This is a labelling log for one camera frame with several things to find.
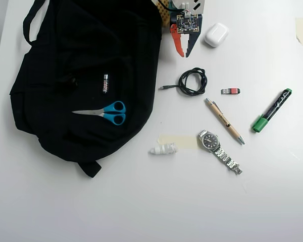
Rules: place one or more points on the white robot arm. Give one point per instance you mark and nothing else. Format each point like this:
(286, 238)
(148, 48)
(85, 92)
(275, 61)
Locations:
(189, 4)

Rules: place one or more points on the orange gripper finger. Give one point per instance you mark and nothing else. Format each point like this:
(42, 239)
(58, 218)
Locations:
(178, 44)

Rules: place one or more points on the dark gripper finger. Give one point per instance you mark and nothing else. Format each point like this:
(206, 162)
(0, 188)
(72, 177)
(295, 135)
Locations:
(193, 41)

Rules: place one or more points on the small white bottle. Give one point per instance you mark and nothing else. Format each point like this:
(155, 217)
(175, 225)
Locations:
(164, 149)

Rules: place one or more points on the silver wrist watch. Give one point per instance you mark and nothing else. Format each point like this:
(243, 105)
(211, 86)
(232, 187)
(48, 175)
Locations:
(210, 140)

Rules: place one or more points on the camera circuit board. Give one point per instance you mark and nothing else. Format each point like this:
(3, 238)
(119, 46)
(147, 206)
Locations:
(188, 23)

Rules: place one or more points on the white earbuds case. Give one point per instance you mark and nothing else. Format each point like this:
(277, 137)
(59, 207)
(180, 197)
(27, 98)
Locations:
(216, 34)

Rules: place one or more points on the red black usb stick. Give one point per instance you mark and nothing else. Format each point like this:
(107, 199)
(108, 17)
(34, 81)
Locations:
(233, 91)

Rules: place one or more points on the beige masking tape strip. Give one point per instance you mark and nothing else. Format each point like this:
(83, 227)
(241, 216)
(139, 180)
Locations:
(184, 142)

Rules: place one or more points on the green black marker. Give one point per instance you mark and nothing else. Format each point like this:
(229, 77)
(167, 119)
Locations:
(275, 107)

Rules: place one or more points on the black fabric bag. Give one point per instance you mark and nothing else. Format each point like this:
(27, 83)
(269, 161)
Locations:
(65, 50)

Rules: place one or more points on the yellow perforated block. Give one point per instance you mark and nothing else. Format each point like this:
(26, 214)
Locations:
(164, 15)

